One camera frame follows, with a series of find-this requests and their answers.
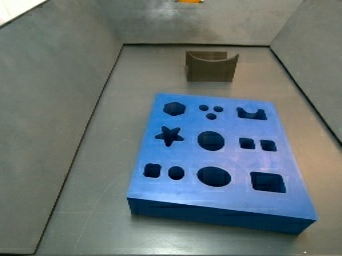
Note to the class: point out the yellow arch object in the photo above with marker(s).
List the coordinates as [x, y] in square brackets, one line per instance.
[190, 1]

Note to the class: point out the blue foam shape board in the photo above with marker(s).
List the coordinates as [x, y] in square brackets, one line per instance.
[215, 164]

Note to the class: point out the black fixture stand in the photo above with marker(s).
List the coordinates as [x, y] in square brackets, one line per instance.
[210, 66]

